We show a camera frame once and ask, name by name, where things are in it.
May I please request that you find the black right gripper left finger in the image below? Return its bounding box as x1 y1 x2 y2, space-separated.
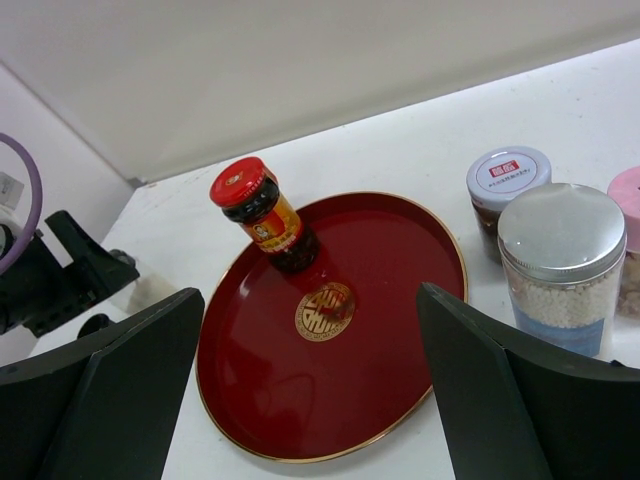
1 288 204 479

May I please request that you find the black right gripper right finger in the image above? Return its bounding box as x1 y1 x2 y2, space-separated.
416 283 639 479

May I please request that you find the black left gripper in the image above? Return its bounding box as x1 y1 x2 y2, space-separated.
1 210 140 338

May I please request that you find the red-lid chili sauce jar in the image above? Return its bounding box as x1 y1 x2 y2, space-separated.
209 156 319 273

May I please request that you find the round red lacquer tray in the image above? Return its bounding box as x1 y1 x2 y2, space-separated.
196 192 468 464

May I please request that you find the white-lid dark sauce jar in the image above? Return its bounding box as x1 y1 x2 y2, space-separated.
466 145 552 264

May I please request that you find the pink-lid jar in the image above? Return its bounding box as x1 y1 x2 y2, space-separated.
607 166 640 320

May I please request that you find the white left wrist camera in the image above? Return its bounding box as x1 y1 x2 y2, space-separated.
0 172 24 237

